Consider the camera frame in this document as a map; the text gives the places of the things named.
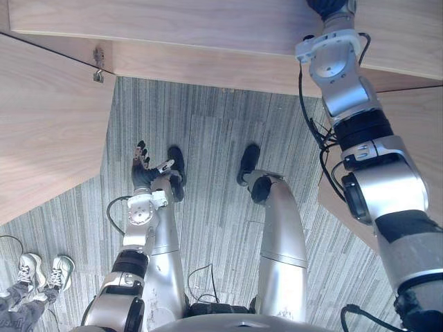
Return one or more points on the robot right arm silver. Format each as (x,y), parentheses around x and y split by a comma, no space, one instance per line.
(367,138)

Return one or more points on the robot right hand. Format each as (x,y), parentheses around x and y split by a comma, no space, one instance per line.
(327,7)

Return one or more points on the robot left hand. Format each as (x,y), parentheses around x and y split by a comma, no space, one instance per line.
(141,176)

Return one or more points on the robot left leg silver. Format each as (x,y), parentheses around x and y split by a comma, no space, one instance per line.
(166,263)

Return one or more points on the person's legs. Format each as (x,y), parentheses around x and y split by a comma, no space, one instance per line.
(20,307)

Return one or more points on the robot left foot dark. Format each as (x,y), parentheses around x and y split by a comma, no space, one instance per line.
(177,162)

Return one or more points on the person's white shoe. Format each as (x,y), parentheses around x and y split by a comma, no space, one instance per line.
(61,273)
(29,271)

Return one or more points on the wooden cabinet door with lock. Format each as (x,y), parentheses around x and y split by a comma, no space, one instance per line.
(48,121)

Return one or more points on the wooden cabinet body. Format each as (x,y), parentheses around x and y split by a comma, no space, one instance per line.
(207,41)

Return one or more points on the robot foot dark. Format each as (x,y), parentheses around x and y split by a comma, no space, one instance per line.
(249,160)
(177,162)

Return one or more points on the robot left arm silver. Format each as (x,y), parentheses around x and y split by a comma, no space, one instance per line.
(133,249)

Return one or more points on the robot right leg silver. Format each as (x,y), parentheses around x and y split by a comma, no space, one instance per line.
(284,249)

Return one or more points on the robot leg silver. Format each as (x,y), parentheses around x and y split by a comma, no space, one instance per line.
(166,263)
(284,249)

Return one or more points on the robot right foot dark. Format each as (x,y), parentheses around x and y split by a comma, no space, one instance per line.
(249,160)

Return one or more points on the robot torso silver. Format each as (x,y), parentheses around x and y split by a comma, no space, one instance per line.
(239,320)

